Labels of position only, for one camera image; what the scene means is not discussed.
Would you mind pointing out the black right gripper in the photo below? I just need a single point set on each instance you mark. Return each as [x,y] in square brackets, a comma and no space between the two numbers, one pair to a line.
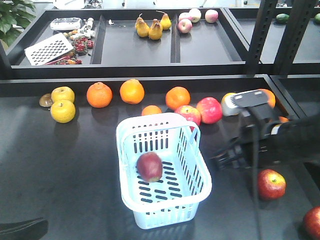
[245,151]

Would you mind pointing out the red yellow apple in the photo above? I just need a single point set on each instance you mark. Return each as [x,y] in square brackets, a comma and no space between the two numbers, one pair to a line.
[271,185]
[150,167]
[311,222]

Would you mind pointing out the light blue plastic basket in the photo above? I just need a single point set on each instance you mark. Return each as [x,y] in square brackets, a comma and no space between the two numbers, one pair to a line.
[185,180]

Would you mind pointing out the red yellow apple front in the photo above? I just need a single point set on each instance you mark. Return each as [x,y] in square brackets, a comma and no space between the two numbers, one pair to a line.
[311,222]

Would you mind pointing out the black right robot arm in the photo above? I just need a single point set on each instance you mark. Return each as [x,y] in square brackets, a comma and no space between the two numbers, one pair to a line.
[274,144]

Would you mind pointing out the orange behind pink apples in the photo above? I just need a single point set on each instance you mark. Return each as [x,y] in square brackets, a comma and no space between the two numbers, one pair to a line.
[176,97]

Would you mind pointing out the small orange behind basket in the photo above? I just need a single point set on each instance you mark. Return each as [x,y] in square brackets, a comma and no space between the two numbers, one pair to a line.
[151,110]

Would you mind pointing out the pink red apple right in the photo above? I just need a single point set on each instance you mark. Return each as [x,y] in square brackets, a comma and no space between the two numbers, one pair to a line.
[210,110]

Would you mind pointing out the pink red apple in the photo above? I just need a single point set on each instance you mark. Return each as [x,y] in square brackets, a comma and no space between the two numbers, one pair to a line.
[190,113]
[210,110]

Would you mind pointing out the pink red apple left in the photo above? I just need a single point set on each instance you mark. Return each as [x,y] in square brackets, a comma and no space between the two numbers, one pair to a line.
[190,113]

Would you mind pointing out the yellow orange citrus fruit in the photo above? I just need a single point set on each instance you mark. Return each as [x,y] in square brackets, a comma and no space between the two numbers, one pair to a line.
[226,95]

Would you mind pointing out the orange front right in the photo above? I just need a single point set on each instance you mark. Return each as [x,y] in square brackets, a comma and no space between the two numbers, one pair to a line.
[283,119]

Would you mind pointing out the large orange back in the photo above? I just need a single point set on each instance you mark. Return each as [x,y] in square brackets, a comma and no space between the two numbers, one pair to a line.
[271,97]

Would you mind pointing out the pale pink apple front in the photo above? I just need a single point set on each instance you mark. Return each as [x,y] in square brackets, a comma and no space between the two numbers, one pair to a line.
[184,26]

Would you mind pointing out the pale pink apple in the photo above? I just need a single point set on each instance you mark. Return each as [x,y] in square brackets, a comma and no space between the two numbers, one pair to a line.
[211,16]
[195,15]
[184,26]

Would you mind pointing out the orange with knob left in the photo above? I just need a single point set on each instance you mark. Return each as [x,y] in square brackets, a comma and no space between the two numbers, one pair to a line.
[99,95]

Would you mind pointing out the pale pink apple right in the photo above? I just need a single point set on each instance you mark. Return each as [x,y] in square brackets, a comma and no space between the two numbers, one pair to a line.
[211,16]

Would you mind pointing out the brown yellow pear middle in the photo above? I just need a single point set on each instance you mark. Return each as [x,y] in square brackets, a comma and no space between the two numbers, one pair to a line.
[156,30]

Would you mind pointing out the brown yellow pear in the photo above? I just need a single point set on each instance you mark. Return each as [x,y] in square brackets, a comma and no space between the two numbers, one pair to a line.
[142,28]
[156,30]
[165,20]

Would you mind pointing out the pale pink apple middle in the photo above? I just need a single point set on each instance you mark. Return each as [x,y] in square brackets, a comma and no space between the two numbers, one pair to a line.
[195,15]

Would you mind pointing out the brown yellow pear right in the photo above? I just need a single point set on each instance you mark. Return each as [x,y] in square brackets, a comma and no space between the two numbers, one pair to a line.
[165,20]

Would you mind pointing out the green avocado on shelf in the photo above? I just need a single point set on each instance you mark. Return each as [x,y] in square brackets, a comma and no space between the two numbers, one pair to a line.
[282,18]

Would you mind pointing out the brown yellow pear left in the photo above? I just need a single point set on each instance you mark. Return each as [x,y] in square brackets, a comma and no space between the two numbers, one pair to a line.
[142,28]

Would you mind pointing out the yellow apple front left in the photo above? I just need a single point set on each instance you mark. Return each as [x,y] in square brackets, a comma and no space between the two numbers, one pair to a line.
[63,111]

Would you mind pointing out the yellow apple back left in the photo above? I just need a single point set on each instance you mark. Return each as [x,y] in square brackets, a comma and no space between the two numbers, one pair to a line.
[63,93]

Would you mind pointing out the black wooden fruit display stand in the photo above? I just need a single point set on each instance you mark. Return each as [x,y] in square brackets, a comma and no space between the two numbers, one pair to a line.
[68,174]

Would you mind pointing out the pile of small red fruits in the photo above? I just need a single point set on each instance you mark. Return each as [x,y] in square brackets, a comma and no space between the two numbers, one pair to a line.
[81,43]

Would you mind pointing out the white plastic fittings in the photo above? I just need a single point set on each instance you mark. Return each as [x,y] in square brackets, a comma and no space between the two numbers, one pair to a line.
[87,29]

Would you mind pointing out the brown mushroom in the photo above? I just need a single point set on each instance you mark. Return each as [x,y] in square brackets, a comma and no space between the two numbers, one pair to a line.
[46,100]

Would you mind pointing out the white perforated plastic tray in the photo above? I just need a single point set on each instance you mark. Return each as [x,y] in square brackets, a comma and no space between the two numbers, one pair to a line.
[48,49]

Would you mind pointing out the white electronic device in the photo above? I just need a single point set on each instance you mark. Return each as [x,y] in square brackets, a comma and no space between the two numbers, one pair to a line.
[66,23]

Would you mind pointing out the green potted plant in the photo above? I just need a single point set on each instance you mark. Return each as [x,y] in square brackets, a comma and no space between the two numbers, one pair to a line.
[14,12]

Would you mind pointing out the black upright shelf post right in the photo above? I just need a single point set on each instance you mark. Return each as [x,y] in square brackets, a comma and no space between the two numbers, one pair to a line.
[294,31]

